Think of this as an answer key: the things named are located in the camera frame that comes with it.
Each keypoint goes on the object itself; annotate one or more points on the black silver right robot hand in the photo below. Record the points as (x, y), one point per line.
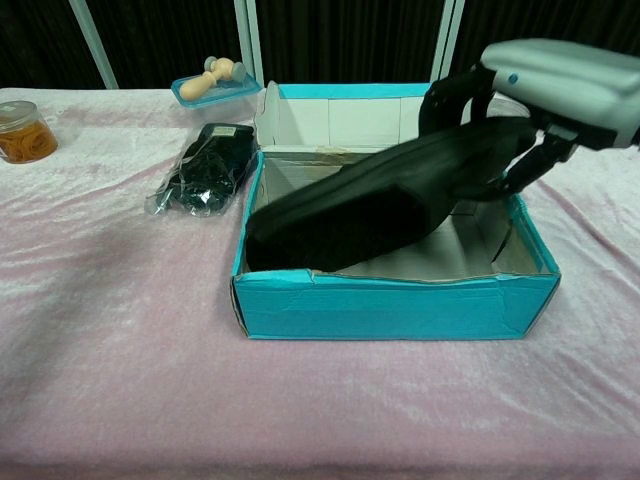
(575, 90)

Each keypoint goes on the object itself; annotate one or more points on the teal cardboard shoe box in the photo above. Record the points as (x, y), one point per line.
(390, 310)

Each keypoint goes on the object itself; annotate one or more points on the black pleated curtain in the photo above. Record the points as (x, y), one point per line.
(350, 30)

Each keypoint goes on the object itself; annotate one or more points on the clear container with teal lid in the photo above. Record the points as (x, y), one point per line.
(241, 91)

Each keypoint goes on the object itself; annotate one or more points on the black item in plastic bag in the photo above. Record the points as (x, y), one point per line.
(210, 170)

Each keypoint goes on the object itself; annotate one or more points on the small wooden mallet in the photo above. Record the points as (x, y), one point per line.
(192, 89)

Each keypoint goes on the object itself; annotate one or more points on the pink velvet tablecloth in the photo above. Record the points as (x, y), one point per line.
(150, 375)

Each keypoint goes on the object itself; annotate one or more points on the clear jar of orange bands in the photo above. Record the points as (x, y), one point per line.
(27, 142)

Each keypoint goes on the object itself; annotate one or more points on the white metal frame post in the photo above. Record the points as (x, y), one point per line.
(92, 30)
(249, 40)
(447, 30)

